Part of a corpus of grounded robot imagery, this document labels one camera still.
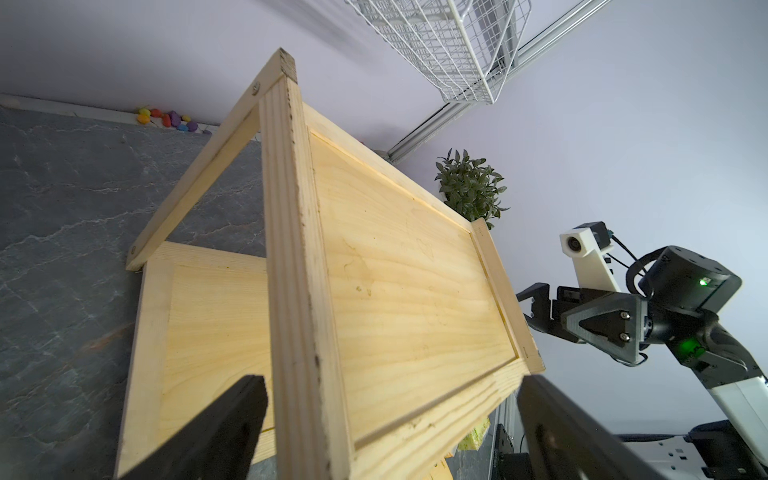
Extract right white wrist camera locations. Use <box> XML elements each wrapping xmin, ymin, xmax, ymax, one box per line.
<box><xmin>559</xmin><ymin>221</ymin><xmax>621</xmax><ymax>292</ymax></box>

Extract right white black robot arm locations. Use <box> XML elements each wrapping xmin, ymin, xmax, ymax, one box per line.
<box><xmin>517</xmin><ymin>245</ymin><xmax>767</xmax><ymax>478</ymax></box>

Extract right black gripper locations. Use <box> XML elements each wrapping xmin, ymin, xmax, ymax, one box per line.
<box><xmin>516</xmin><ymin>282</ymin><xmax>648</xmax><ymax>366</ymax></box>

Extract large potted green plant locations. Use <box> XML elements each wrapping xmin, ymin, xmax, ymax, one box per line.
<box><xmin>435</xmin><ymin>149</ymin><xmax>508</xmax><ymax>230</ymax></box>

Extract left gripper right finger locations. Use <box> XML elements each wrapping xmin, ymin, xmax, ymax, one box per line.
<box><xmin>517</xmin><ymin>375</ymin><xmax>662</xmax><ymax>480</ymax></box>

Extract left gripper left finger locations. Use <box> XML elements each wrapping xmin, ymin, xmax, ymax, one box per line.
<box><xmin>121</xmin><ymin>375</ymin><xmax>269</xmax><ymax>479</ymax></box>

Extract green tissue pack right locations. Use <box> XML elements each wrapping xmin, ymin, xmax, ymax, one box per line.
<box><xmin>457</xmin><ymin>417</ymin><xmax>491</xmax><ymax>451</ymax></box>

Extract wooden two-tier shelf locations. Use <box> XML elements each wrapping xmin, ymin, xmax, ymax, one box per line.
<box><xmin>115</xmin><ymin>49</ymin><xmax>544</xmax><ymax>479</ymax></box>

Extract colourful beads by wall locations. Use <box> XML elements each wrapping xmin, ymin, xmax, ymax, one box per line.
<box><xmin>135</xmin><ymin>107</ymin><xmax>200</xmax><ymax>133</ymax></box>

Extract white wire wall shelf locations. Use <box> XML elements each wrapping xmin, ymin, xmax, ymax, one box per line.
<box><xmin>348</xmin><ymin>0</ymin><xmax>531</xmax><ymax>105</ymax></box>

